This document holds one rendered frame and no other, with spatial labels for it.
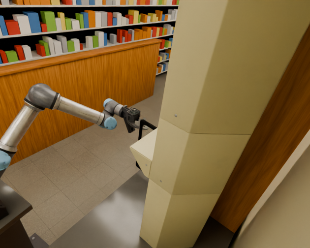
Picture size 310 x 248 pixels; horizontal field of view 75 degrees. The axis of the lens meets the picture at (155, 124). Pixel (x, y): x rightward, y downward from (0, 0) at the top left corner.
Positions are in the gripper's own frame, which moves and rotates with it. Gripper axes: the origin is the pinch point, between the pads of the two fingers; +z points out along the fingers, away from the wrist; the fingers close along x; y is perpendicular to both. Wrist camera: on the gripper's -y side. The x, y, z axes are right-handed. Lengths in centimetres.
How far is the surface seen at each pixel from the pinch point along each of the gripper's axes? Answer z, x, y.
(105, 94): -166, 109, -84
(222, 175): 52, -23, 21
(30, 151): -166, -14, -124
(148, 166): 28.2, -35.1, 16.4
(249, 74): 48, -27, 59
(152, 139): 21.4, -24.9, 19.9
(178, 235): 47, -29, -22
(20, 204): -32, -66, -37
